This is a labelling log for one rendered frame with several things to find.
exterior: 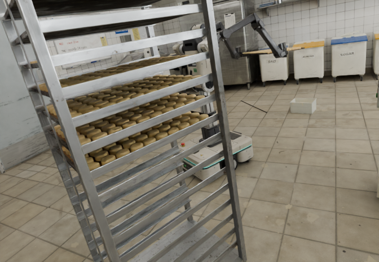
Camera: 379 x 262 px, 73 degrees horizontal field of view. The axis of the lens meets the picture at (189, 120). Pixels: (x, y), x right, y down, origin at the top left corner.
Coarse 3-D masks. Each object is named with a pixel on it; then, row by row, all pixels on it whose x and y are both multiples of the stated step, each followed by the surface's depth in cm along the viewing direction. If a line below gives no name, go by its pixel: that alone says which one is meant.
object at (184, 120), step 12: (168, 120) 117; (180, 120) 115; (192, 120) 111; (144, 132) 110; (156, 132) 105; (168, 132) 104; (120, 144) 103; (132, 144) 99; (144, 144) 97; (96, 156) 92; (108, 156) 90; (120, 156) 90
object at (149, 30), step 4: (144, 8) 129; (148, 8) 130; (148, 28) 132; (152, 28) 133; (148, 32) 133; (152, 32) 134; (148, 36) 134; (152, 36) 134; (152, 48) 135; (156, 48) 136; (152, 52) 136; (156, 52) 137; (176, 140) 154; (172, 144) 154; (176, 144) 154; (176, 168) 161; (180, 168) 159; (184, 180) 163; (180, 184) 163; (184, 192) 164; (188, 204) 168; (192, 216) 172; (188, 220) 172
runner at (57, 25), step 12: (120, 12) 79; (132, 12) 82; (144, 12) 84; (156, 12) 87; (168, 12) 90; (180, 12) 93; (192, 12) 96; (48, 24) 68; (60, 24) 69; (72, 24) 71; (84, 24) 73; (96, 24) 75; (108, 24) 79
